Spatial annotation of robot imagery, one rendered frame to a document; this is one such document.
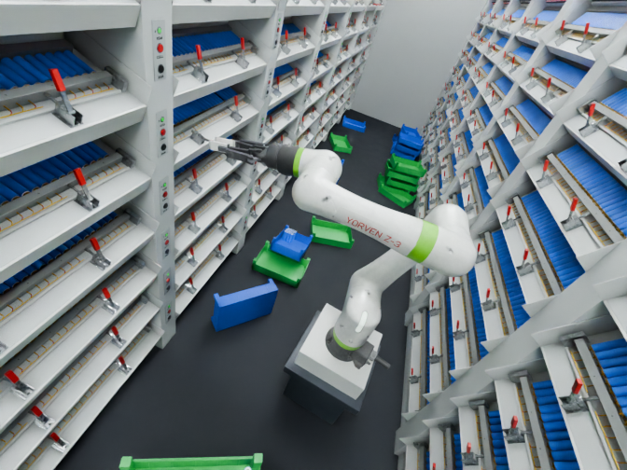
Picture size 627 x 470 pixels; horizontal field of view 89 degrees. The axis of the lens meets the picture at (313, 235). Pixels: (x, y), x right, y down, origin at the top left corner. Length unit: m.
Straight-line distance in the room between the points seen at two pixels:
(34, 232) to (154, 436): 0.94
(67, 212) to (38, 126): 0.20
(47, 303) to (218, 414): 0.83
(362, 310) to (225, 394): 0.73
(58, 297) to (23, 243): 0.20
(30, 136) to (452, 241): 0.91
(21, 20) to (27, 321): 0.58
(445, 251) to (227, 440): 1.09
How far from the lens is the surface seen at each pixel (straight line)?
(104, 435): 1.55
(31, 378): 1.09
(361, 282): 1.22
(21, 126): 0.75
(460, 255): 0.92
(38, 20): 0.70
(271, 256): 2.05
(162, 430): 1.52
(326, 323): 1.36
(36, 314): 0.95
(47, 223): 0.84
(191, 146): 1.13
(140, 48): 0.85
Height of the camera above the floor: 1.44
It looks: 39 degrees down
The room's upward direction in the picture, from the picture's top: 20 degrees clockwise
